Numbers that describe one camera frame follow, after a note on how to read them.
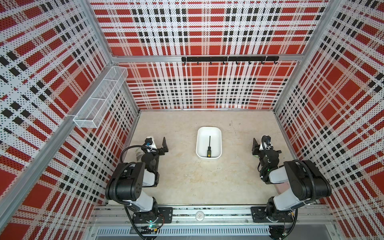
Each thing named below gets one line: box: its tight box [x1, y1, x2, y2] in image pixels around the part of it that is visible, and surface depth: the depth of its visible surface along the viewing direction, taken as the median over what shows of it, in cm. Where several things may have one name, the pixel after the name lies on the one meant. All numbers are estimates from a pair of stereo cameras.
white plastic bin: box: [196, 126, 223, 159], surface depth 103 cm
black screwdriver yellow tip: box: [207, 135, 212, 158], surface depth 98 cm
